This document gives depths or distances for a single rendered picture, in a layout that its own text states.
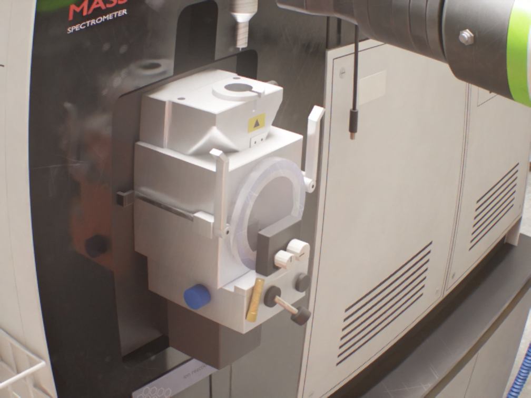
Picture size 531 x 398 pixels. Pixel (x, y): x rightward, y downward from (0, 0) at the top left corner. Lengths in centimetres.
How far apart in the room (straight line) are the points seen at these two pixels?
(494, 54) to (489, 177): 94
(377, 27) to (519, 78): 12
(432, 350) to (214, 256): 76
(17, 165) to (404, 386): 84
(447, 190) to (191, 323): 59
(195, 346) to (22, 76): 33
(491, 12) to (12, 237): 41
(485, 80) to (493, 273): 113
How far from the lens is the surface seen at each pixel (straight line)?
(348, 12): 66
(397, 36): 65
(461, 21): 60
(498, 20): 59
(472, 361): 159
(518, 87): 60
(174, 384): 93
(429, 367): 144
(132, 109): 78
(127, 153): 79
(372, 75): 106
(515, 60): 59
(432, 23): 62
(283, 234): 79
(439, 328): 154
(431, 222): 133
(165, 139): 78
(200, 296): 79
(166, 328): 89
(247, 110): 77
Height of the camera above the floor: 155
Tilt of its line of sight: 25 degrees down
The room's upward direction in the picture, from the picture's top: 3 degrees clockwise
